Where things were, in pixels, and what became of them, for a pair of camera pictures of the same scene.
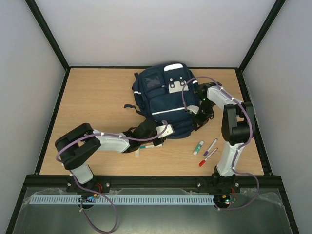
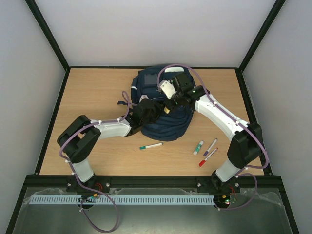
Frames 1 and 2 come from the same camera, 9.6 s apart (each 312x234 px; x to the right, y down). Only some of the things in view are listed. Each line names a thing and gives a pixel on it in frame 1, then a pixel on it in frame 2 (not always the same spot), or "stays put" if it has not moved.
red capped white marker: [202, 162] stays put
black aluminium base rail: [154, 181] stays put
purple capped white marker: [206, 152] stays put
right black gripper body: [201, 118] -> [173, 98]
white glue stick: [198, 147] stays put
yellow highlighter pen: [138, 152] -> [166, 110]
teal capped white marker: [150, 146] stays put
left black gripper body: [159, 141] -> [155, 114]
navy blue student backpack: [165, 92] stays put
